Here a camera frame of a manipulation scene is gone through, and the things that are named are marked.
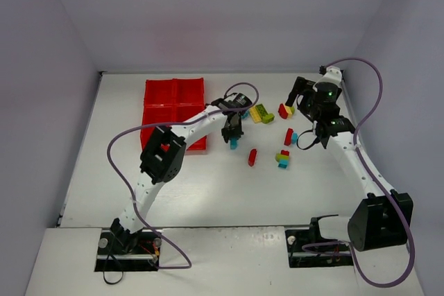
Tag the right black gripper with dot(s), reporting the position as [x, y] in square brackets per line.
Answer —
[300, 85]

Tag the green lego brick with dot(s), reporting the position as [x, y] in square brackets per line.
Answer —
[264, 115]

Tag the red yellow green lego stack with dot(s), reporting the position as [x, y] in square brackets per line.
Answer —
[286, 111]

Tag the green red blue lego cluster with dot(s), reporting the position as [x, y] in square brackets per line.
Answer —
[282, 158]

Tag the red curved lego brick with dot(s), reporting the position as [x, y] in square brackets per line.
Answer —
[252, 157]

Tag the yellow long lego brick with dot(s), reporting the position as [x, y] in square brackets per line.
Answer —
[254, 114]

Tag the red four-compartment bin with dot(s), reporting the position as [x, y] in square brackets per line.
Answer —
[173, 100]

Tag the blue oval printed lego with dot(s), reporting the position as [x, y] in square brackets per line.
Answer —
[245, 114]

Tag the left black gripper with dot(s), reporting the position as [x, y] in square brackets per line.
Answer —
[232, 123]

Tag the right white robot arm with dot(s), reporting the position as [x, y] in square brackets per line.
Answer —
[377, 220]

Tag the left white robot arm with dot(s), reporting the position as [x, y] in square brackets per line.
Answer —
[162, 156]

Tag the red lego with blue brick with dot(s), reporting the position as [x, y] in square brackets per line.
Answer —
[291, 137]

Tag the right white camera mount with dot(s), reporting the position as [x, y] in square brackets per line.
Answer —
[330, 74]

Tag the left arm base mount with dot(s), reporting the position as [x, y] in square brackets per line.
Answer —
[141, 255]

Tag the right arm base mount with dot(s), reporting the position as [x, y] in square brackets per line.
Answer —
[306, 250]

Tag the blue long lego brick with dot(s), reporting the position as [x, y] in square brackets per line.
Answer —
[234, 142]

